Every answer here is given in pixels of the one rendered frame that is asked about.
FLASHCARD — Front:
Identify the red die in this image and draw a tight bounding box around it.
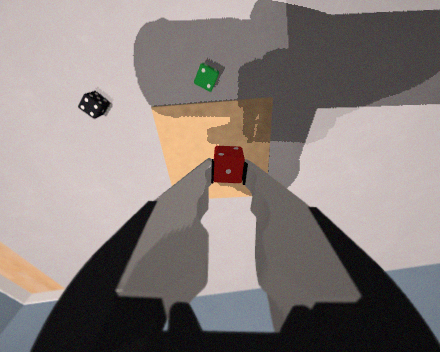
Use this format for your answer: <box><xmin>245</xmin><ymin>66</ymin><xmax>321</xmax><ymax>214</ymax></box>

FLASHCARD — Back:
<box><xmin>214</xmin><ymin>146</ymin><xmax>245</xmax><ymax>183</ymax></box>

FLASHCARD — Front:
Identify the green die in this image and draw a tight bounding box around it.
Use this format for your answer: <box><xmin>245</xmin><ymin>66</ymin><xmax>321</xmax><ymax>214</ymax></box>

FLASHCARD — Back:
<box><xmin>194</xmin><ymin>63</ymin><xmax>219</xmax><ymax>92</ymax></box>

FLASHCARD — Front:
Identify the tan mat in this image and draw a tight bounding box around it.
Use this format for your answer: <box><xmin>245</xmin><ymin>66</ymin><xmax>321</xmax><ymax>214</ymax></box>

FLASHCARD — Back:
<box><xmin>151</xmin><ymin>97</ymin><xmax>273</xmax><ymax>199</ymax></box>

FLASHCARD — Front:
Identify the black die with white pips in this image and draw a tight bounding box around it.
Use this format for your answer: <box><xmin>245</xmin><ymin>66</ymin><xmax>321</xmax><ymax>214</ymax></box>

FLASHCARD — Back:
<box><xmin>78</xmin><ymin>91</ymin><xmax>110</xmax><ymax>119</ymax></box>

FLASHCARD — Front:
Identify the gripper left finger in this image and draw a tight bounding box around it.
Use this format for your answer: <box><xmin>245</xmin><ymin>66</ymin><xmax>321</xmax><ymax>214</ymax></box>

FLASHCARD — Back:
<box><xmin>30</xmin><ymin>158</ymin><xmax>214</xmax><ymax>352</ymax></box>

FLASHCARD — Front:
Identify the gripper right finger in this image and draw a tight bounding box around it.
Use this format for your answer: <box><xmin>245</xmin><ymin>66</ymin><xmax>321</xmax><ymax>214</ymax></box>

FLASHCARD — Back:
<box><xmin>242</xmin><ymin>159</ymin><xmax>440</xmax><ymax>352</ymax></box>

